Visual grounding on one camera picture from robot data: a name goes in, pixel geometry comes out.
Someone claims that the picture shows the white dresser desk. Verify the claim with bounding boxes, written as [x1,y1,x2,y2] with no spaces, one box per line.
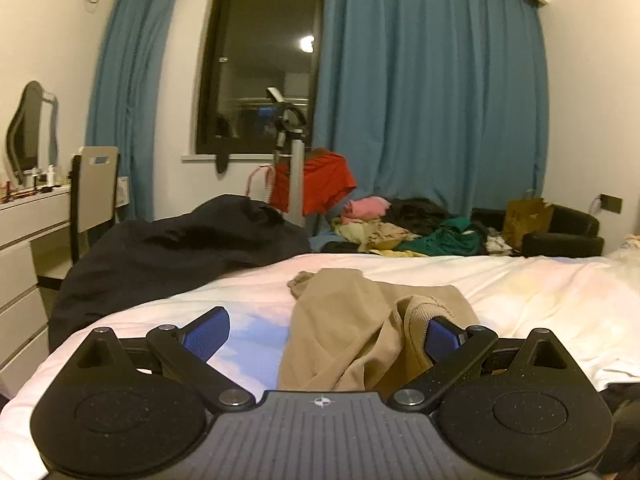
[1,185,70,399]

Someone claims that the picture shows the pink folded garment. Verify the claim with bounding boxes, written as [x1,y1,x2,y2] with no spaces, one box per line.
[341,196,390,224]

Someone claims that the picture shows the blue curtain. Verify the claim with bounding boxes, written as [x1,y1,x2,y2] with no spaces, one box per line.
[314,0,549,215]
[85,0,176,220]

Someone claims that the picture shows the silver metal rack stand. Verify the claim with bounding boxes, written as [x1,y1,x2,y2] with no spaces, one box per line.
[266,86,308,228]

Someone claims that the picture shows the beige black chair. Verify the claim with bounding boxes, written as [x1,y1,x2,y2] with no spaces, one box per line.
[70,146,120,263]

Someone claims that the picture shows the wavy black mirror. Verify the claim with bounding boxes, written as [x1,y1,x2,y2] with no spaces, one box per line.
[6,80,58,185]

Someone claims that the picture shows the right blue curtain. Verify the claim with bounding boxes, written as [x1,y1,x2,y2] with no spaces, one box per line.
[314,0,549,215]

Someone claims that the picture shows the left blue curtain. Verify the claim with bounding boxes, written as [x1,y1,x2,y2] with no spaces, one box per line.
[85,0,176,220]

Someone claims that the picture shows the black armchair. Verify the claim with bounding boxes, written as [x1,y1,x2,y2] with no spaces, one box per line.
[471,204,604,258]

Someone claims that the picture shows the black jacket on bed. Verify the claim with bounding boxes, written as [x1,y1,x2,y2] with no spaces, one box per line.
[48,194,310,351]

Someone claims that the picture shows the tan t-shirt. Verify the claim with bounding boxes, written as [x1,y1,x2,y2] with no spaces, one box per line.
[278,269,478,398]

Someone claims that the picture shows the wall power socket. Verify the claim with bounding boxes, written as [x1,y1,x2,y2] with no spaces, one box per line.
[599,194,623,214]

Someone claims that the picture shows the green garment in pile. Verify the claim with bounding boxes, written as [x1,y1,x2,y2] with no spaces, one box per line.
[396,217,486,257]

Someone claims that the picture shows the brown paper bag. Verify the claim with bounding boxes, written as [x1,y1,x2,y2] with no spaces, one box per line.
[501,193,554,250]

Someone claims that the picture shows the black garment in pile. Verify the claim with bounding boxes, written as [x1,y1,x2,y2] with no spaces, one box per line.
[382,198,452,236]

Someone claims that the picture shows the red garment on rack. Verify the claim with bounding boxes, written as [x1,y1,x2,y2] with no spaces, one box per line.
[269,150,357,217]

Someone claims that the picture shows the dark window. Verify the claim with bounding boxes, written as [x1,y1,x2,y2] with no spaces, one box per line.
[194,0,323,155]

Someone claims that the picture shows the pastel bed duvet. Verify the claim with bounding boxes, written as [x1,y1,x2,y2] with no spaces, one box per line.
[1,252,639,479]

